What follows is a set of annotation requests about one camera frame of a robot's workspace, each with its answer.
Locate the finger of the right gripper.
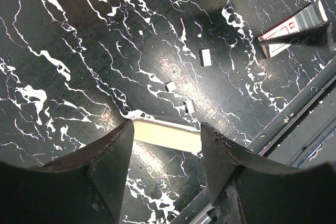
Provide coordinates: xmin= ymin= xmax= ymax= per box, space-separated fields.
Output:
xmin=260 ymin=22 xmax=335 ymax=51

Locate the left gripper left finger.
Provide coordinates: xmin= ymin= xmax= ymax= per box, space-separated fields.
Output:
xmin=1 ymin=121 xmax=134 ymax=223

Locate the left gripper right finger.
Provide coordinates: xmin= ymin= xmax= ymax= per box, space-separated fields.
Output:
xmin=201 ymin=123 xmax=335 ymax=223

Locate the silver staple strip piece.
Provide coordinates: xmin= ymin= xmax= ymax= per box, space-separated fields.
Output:
xmin=200 ymin=49 xmax=212 ymax=67

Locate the red staple box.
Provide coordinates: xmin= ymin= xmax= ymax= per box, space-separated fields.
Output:
xmin=258 ymin=0 xmax=333 ymax=58

